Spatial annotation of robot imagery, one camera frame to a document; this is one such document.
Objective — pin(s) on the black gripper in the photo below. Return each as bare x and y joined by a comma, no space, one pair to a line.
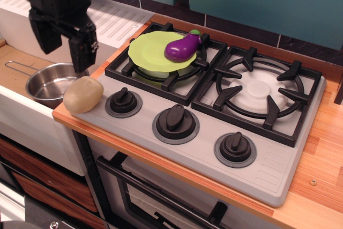
51,18

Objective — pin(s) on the beige toy potato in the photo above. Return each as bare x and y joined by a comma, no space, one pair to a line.
83,95

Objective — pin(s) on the purple toy eggplant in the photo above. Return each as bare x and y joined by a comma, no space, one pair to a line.
183,49

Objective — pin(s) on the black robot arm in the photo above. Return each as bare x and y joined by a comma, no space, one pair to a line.
52,19

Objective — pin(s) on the small steel pot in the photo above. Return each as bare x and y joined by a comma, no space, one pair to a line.
47,85

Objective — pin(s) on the lime green plate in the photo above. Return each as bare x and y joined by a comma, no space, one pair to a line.
147,52

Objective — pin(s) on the white toy sink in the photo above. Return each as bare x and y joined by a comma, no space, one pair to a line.
28,122

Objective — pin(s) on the left black stove knob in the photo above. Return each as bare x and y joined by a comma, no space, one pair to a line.
123,104

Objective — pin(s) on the black stove knob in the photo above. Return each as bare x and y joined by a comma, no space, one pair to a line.
123,104
175,125
235,150

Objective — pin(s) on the left black burner grate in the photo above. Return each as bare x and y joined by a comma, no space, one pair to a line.
180,89

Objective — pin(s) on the black burner grate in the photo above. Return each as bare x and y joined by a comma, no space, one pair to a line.
285,126
180,89

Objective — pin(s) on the upper wooden drawer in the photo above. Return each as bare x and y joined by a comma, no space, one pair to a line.
45,172

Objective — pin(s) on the wooden drawer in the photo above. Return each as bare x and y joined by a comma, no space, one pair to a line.
72,212
45,172

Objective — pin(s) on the middle black stove knob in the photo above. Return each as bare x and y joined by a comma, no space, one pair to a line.
175,125

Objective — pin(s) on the lower wooden drawer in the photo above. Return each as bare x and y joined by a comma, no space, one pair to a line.
72,212

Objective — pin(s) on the toy oven door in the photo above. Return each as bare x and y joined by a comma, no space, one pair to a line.
150,198

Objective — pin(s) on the right white burner cap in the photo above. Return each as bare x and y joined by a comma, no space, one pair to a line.
257,86

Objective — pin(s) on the right black stove knob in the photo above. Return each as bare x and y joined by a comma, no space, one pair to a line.
235,150

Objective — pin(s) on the right black burner grate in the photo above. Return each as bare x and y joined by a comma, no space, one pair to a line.
285,126

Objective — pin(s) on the grey toy stove top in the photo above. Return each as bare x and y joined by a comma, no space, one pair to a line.
267,179

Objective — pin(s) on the black oven door handle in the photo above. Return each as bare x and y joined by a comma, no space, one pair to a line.
212,221

